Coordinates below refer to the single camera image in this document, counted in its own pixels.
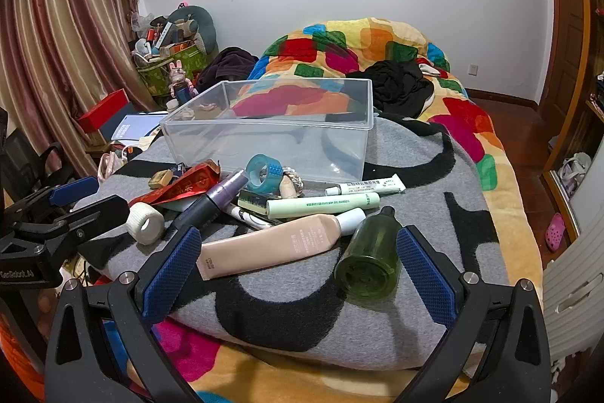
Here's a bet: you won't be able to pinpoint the pink rabbit toy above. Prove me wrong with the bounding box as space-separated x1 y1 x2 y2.
169 59 199 99

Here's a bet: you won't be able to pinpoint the beige cosmetic tube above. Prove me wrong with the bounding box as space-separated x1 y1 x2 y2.
196 208 366 281

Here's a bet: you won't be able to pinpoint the white bandage roll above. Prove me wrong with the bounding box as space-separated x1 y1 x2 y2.
127 202 166 246

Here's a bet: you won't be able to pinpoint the wooden shelf cabinet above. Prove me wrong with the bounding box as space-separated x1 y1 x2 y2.
542 73 604 243

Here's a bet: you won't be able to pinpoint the colourful patchwork blanket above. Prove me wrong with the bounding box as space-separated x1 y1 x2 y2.
0 18 543 403

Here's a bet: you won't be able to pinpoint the striped curtain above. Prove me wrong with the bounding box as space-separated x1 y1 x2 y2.
0 0 156 191

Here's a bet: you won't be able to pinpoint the purple black spray bottle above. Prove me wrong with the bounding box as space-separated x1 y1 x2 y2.
171 171 249 238

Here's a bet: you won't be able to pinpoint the dark purple cloth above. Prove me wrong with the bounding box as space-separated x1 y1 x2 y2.
196 46 259 94

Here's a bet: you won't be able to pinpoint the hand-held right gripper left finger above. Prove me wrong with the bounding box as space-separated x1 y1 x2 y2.
43 226 203 403

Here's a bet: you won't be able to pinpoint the pink clear pouch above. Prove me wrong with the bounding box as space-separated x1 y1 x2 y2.
97 150 128 182

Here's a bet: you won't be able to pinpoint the green plastic bottle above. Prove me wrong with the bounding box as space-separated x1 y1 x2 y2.
334 205 404 304

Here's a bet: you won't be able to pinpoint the wooden door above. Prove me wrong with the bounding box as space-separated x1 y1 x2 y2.
542 0 590 116

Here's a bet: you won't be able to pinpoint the black office chair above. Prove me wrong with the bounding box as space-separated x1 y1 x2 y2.
0 105 74 201

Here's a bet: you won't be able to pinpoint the small brown wooden block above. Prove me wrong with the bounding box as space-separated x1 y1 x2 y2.
148 169 174 190

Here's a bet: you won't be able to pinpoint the light green tube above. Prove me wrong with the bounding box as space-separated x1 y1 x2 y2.
267 191 381 219

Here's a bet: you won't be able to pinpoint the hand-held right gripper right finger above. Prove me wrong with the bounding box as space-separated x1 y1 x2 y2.
396 226 553 403

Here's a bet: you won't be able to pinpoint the blue white notebook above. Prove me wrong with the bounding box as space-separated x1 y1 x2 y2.
101 113 163 144

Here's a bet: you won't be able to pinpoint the white plastic chair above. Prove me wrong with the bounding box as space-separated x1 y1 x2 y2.
540 214 604 366

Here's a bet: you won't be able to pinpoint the small yellow black box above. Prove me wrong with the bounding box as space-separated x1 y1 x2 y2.
237 190 272 215

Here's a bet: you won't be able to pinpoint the white pink pen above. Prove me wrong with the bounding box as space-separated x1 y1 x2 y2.
225 204 274 230

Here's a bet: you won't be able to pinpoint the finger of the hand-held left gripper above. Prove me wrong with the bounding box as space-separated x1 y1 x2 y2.
5 176 100 219
28 194 130 255

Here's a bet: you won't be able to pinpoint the green patterned storage box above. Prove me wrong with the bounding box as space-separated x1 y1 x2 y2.
134 44 213 97

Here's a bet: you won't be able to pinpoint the grey black blanket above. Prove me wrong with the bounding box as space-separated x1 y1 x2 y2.
71 115 510 373

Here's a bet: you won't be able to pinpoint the pink shoe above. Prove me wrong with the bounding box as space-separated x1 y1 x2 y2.
545 213 566 253

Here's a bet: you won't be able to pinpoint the red gold packet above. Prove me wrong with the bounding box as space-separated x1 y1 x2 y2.
127 162 222 208

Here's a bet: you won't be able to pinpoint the white ointment tube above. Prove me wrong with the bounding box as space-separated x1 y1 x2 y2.
325 175 407 196

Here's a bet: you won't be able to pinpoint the teal tape roll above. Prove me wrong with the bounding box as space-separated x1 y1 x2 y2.
245 154 284 189

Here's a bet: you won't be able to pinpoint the black clothes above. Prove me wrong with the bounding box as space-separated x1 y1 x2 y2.
365 60 435 118

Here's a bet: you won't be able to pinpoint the clear plastic storage box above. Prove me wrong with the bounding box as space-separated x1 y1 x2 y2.
160 77 376 184

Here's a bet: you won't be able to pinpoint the red box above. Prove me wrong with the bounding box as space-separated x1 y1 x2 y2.
77 89 130 134

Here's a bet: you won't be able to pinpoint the grey green neck pillow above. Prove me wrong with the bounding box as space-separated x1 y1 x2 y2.
170 5 218 54

